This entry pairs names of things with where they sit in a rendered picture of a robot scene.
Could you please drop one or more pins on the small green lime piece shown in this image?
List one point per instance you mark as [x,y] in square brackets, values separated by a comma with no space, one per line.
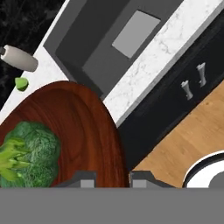
[22,84]

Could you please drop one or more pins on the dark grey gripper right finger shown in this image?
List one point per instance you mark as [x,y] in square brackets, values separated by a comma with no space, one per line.
[141,177]

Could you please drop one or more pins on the white and black round thing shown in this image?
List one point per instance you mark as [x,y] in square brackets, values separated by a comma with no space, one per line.
[201,175]

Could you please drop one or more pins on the green broccoli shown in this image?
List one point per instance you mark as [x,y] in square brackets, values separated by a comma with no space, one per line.
[35,151]

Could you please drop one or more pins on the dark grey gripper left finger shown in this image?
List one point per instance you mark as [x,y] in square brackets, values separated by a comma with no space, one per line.
[84,178]

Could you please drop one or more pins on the grey sink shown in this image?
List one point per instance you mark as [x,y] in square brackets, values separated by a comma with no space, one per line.
[93,43]

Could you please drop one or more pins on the cream cylinder with dark end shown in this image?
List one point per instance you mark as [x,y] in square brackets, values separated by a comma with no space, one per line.
[20,58]

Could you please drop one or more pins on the black cupboard front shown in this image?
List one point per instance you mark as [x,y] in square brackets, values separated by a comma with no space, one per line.
[163,102]

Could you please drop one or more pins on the brown wooden bowl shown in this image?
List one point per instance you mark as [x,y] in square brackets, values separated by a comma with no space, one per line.
[87,125]

